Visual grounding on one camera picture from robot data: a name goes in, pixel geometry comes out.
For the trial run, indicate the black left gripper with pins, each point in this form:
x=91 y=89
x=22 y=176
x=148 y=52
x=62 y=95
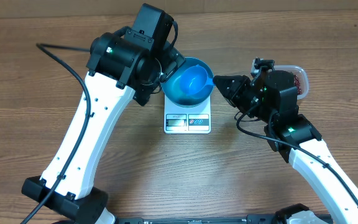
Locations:
x=172 y=61

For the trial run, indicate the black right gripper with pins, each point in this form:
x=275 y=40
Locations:
x=240 y=83

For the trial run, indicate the blue plastic measuring scoop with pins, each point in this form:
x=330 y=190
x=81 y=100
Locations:
x=194 y=80

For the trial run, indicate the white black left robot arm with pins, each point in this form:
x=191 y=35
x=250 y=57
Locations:
x=130 y=64

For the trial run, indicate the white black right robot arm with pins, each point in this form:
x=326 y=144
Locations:
x=272 y=97

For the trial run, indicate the teal metal bowl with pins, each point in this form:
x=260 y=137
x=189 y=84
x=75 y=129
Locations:
x=172 y=91

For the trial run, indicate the white digital kitchen scale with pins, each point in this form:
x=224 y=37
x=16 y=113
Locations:
x=187 y=120

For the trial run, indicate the red beans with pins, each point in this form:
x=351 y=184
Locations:
x=297 y=84

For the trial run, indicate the clear plastic container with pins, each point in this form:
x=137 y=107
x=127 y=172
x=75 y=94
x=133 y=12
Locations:
x=301 y=74

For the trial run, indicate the black mounting rail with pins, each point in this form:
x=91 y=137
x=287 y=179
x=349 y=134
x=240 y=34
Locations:
x=297 y=213

